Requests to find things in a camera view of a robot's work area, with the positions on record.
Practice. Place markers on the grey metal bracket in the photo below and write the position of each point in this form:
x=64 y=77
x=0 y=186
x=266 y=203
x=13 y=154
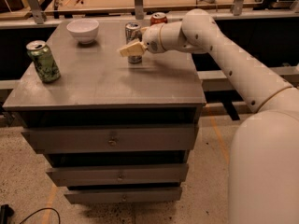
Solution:
x=37 y=13
x=139 y=10
x=237 y=6

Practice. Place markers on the green soda can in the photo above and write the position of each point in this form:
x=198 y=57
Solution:
x=45 y=65

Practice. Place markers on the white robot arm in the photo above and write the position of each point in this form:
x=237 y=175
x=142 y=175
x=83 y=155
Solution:
x=264 y=157

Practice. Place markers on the grey drawer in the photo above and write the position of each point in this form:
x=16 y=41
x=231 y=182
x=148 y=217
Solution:
x=118 y=175
x=139 y=195
x=59 y=140

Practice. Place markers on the top grey drawer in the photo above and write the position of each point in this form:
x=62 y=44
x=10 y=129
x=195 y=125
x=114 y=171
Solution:
x=59 y=140

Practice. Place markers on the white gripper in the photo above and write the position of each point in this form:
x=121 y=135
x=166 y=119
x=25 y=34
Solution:
x=151 y=40

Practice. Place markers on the orange soda can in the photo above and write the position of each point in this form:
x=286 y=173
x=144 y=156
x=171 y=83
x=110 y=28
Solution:
x=158 y=17

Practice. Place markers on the grey metal bracket middle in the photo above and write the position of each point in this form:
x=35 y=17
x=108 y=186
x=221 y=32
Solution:
x=139 y=10

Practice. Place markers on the black plug on floor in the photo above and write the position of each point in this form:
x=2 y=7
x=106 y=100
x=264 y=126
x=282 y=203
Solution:
x=5 y=213

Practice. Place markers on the grey drawer cabinet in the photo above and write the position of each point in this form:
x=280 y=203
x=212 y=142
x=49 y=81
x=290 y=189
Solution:
x=99 y=88

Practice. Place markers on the white ceramic bowl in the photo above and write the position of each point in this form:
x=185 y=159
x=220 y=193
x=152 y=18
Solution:
x=84 y=31

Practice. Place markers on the grey metal bracket right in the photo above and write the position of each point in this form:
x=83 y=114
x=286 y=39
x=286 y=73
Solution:
x=237 y=6

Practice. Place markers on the grey metal bracket left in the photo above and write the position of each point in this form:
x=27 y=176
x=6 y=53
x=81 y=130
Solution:
x=37 y=13

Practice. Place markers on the middle grey drawer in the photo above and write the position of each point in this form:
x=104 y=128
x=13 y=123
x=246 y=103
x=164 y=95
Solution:
x=118 y=175

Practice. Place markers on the silver redbull can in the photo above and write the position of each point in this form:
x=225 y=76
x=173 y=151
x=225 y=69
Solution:
x=132 y=32

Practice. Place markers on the bottom grey drawer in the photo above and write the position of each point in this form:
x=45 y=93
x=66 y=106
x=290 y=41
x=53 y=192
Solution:
x=139 y=195

